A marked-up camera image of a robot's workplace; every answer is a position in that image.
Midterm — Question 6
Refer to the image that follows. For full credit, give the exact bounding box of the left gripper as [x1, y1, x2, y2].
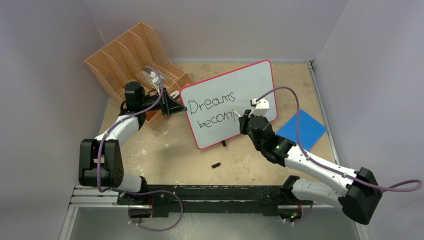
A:
[139, 88, 186, 116]

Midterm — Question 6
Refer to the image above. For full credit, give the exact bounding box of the pink-framed whiteboard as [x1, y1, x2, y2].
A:
[180, 59, 274, 150]

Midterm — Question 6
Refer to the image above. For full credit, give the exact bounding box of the black marker cap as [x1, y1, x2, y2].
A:
[211, 162, 221, 169]

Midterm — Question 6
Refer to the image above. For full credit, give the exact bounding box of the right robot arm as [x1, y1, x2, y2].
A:
[238, 110, 383, 225]

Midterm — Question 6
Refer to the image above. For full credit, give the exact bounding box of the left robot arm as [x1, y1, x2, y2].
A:
[78, 81, 187, 205]

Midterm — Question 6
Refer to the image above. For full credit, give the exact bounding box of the white stapler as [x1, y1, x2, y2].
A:
[170, 90, 180, 99]

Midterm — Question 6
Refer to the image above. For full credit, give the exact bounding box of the peach plastic file organizer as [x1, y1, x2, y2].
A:
[84, 21, 196, 131]

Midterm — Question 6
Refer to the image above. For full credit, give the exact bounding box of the blue notebook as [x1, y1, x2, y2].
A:
[275, 109, 327, 151]

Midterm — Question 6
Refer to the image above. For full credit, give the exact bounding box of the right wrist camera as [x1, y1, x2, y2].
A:
[248, 98, 270, 117]

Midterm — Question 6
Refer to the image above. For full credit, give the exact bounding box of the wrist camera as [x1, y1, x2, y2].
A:
[248, 98, 270, 117]
[148, 71, 165, 97]

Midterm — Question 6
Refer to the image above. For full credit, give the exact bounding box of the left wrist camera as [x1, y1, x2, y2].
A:
[148, 71, 165, 97]

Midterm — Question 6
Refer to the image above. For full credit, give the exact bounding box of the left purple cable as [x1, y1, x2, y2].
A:
[96, 66, 184, 233]

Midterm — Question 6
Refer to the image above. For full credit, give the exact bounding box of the purple cable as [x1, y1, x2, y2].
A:
[253, 86, 424, 226]
[96, 66, 184, 233]

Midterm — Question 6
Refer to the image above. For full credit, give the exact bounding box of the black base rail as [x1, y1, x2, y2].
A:
[117, 184, 311, 218]

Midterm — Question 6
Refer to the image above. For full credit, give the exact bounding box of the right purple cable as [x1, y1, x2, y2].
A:
[253, 86, 424, 226]

